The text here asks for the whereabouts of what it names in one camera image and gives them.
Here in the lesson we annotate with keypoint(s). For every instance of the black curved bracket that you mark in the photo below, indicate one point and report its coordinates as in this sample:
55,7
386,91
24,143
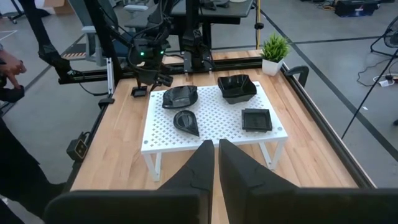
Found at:
297,72

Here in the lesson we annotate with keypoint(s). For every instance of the black teardrop mini plate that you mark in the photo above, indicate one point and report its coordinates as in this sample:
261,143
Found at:
186,122

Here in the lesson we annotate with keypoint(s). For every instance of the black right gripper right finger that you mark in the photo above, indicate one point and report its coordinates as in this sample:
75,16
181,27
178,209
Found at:
248,189

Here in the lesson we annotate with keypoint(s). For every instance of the table-level camera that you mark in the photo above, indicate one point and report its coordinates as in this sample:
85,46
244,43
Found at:
77,149

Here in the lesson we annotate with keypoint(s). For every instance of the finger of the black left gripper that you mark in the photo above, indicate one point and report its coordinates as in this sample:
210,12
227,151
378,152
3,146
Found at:
155,87
139,82

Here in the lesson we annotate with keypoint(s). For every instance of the small green potted plant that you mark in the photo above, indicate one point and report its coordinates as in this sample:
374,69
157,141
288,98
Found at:
275,46

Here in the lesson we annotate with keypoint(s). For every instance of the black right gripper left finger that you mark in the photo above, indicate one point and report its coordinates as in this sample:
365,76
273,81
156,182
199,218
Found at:
186,186

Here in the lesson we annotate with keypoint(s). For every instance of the yellow pole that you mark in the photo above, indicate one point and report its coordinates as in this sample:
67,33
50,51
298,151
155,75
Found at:
258,34

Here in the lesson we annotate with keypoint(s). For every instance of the black equipment case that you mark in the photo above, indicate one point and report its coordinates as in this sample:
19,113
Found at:
357,7

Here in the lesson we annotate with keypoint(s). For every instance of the black leaf-shaped mini plate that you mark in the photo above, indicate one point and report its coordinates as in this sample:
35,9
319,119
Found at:
180,97

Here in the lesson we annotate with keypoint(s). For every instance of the person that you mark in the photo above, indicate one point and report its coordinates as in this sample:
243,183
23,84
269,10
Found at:
18,161

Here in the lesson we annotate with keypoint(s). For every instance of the black wavy square mini plate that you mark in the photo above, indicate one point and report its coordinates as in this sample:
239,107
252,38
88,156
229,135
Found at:
236,88

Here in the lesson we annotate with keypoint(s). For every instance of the person's hand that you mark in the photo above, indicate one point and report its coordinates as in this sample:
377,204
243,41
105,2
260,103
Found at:
12,67

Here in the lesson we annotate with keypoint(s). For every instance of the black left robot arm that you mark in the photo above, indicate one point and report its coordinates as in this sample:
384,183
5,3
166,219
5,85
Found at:
192,40

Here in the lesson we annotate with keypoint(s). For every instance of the black floor fan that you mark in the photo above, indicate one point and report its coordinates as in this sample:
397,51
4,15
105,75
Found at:
392,34

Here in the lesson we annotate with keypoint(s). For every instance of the white perforated shelf rack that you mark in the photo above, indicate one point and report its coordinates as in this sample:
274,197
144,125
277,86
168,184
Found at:
217,121

